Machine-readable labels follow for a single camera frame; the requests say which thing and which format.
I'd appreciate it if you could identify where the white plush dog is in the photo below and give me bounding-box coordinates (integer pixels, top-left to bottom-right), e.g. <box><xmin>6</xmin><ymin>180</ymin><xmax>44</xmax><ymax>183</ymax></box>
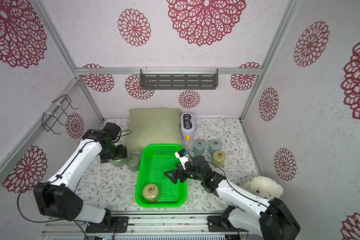
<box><xmin>242</xmin><ymin>176</ymin><xmax>284</xmax><ymax>200</ymax></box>

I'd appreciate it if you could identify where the dark green canister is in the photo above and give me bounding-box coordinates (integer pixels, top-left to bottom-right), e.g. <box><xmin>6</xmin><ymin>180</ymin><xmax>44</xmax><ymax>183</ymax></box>
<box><xmin>126</xmin><ymin>154</ymin><xmax>141</xmax><ymax>172</ymax></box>
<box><xmin>109</xmin><ymin>158</ymin><xmax>126</xmax><ymax>168</ymax></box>

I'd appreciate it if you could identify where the lavender digital clock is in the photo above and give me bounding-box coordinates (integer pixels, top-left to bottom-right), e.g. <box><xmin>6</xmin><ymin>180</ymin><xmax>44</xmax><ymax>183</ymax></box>
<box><xmin>181</xmin><ymin>113</ymin><xmax>195</xmax><ymax>141</ymax></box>

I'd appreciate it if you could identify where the green plastic basket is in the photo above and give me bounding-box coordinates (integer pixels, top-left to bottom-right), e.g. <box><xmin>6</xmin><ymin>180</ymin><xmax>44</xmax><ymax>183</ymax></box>
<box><xmin>135</xmin><ymin>144</ymin><xmax>188</xmax><ymax>208</ymax></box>

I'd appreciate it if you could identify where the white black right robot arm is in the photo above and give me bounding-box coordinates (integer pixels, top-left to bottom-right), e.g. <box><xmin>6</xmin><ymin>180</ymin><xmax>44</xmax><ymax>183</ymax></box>
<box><xmin>164</xmin><ymin>156</ymin><xmax>301</xmax><ymax>240</ymax></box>

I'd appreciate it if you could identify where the yellow-green canister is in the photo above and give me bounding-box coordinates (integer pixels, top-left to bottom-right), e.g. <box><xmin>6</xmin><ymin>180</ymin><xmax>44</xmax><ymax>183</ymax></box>
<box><xmin>212</xmin><ymin>150</ymin><xmax>227</xmax><ymax>168</ymax></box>
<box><xmin>143</xmin><ymin>184</ymin><xmax>160</xmax><ymax>203</ymax></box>

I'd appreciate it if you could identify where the green square pillow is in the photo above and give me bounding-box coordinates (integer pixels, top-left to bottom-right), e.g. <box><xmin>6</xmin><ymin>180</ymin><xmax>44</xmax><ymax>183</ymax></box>
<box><xmin>123</xmin><ymin>108</ymin><xmax>184</xmax><ymax>152</ymax></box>

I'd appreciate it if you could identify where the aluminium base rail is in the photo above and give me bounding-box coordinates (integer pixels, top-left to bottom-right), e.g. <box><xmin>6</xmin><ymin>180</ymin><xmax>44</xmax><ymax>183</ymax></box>
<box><xmin>41</xmin><ymin>212</ymin><xmax>256</xmax><ymax>240</ymax></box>

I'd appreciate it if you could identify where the grey wall shelf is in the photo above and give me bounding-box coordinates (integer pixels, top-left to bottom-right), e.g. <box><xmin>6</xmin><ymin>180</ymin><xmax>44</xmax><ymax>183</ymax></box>
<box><xmin>140</xmin><ymin>69</ymin><xmax>219</xmax><ymax>90</ymax></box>

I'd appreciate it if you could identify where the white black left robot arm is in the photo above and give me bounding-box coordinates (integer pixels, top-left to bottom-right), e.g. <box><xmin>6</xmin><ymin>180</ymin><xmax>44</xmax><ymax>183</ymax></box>
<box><xmin>33</xmin><ymin>123</ymin><xmax>127</xmax><ymax>233</ymax></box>

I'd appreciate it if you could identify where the black wire wall rack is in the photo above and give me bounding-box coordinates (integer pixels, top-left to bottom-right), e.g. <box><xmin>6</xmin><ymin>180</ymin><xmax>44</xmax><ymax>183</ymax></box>
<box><xmin>41</xmin><ymin>94</ymin><xmax>78</xmax><ymax>135</ymax></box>

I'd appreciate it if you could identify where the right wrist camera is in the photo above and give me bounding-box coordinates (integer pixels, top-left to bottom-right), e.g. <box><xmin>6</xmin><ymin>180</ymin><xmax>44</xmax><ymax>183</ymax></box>
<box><xmin>175</xmin><ymin>149</ymin><xmax>189</xmax><ymax>170</ymax></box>

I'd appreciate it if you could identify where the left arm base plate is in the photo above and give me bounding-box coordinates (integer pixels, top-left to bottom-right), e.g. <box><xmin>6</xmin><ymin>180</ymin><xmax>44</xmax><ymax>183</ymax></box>
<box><xmin>85</xmin><ymin>217</ymin><xmax>130</xmax><ymax>234</ymax></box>

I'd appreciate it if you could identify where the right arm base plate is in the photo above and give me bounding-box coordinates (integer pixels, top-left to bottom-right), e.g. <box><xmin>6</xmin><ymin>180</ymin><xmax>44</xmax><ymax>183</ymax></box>
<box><xmin>207</xmin><ymin>206</ymin><xmax>248</xmax><ymax>233</ymax></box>

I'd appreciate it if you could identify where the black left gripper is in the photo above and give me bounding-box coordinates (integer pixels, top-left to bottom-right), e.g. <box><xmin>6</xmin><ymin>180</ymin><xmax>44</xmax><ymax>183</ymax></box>
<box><xmin>100</xmin><ymin>142</ymin><xmax>128</xmax><ymax>164</ymax></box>

